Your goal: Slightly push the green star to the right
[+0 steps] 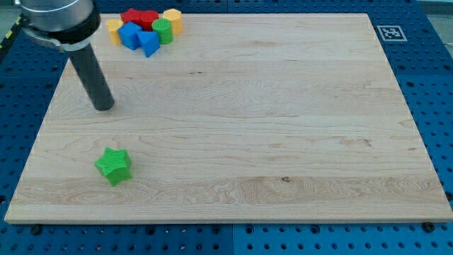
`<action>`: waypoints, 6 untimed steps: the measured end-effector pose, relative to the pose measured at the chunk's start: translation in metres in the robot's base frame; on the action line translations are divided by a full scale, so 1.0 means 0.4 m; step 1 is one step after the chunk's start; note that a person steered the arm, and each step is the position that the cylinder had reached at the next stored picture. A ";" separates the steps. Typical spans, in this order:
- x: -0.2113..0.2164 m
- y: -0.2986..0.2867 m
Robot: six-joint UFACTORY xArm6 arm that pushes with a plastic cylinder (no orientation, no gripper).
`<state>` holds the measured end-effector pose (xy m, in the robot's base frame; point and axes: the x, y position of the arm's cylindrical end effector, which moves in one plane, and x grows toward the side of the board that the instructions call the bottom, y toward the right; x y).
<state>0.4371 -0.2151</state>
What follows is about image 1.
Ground blue cube block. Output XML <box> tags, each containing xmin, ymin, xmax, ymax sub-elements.
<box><xmin>118</xmin><ymin>21</ymin><xmax>142</xmax><ymax>50</ymax></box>

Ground black bolt bottom left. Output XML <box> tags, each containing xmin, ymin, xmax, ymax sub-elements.
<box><xmin>29</xmin><ymin>225</ymin><xmax>42</xmax><ymax>235</ymax></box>

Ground red star block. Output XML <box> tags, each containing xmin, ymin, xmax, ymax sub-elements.
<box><xmin>120</xmin><ymin>8</ymin><xmax>143</xmax><ymax>26</ymax></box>

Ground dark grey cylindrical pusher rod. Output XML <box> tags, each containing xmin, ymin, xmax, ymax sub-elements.
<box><xmin>68</xmin><ymin>44</ymin><xmax>115</xmax><ymax>111</ymax></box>

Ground black bolt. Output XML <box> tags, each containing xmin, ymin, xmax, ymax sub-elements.
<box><xmin>29</xmin><ymin>225</ymin><xmax>42</xmax><ymax>235</ymax></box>
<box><xmin>422</xmin><ymin>222</ymin><xmax>436</xmax><ymax>233</ymax></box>

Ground blue triangular prism block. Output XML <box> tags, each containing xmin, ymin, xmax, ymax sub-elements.
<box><xmin>137</xmin><ymin>31</ymin><xmax>160</xmax><ymax>57</ymax></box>

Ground green cylinder block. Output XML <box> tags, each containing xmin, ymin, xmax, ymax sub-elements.
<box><xmin>151</xmin><ymin>18</ymin><xmax>173</xmax><ymax>45</ymax></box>

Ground red cylinder block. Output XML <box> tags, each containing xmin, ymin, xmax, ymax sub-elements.
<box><xmin>139</xmin><ymin>10</ymin><xmax>159</xmax><ymax>31</ymax></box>

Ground yellow cylinder block left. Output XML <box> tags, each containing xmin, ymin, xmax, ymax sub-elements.
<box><xmin>105</xmin><ymin>18</ymin><xmax>123</xmax><ymax>45</ymax></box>

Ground yellow hexagonal block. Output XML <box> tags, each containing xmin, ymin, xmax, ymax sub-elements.
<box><xmin>163</xmin><ymin>8</ymin><xmax>183</xmax><ymax>35</ymax></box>

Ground wooden board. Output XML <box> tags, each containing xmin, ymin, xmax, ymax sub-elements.
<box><xmin>5</xmin><ymin>13</ymin><xmax>452</xmax><ymax>225</ymax></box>

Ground green star block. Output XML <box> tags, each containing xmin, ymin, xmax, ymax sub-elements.
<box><xmin>94</xmin><ymin>147</ymin><xmax>132</xmax><ymax>186</ymax></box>

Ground white fiducial marker tag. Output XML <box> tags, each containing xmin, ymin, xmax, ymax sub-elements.
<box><xmin>377</xmin><ymin>25</ymin><xmax>407</xmax><ymax>42</ymax></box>

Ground black bolt bottom right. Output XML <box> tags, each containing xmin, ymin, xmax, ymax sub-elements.
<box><xmin>422</xmin><ymin>222</ymin><xmax>436</xmax><ymax>233</ymax></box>

